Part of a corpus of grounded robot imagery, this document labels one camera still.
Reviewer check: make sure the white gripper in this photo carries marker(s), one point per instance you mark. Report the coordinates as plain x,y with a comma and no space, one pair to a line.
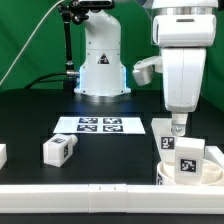
182,70

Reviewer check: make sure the round white stool seat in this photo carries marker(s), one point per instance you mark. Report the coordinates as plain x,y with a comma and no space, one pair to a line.
212,174

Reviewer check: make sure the white left fence bar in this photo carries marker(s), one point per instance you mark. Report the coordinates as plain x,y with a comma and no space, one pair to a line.
3,155

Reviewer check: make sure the green backdrop curtain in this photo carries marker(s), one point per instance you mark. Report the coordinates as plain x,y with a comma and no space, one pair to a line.
32,44

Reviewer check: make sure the paper sheet with markers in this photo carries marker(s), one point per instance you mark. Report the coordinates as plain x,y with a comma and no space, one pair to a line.
100,125

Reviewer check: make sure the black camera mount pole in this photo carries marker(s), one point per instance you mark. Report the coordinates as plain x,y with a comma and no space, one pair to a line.
76,12

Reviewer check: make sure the white front fence bar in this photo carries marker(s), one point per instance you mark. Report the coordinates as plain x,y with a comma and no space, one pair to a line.
121,198

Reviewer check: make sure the white fence bar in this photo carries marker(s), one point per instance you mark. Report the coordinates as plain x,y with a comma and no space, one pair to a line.
3,155
214,154
121,198

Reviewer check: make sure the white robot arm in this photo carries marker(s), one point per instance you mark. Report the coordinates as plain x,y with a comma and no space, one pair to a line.
183,29

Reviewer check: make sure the white right fence bar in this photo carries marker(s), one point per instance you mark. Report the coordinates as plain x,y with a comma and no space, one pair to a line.
214,154

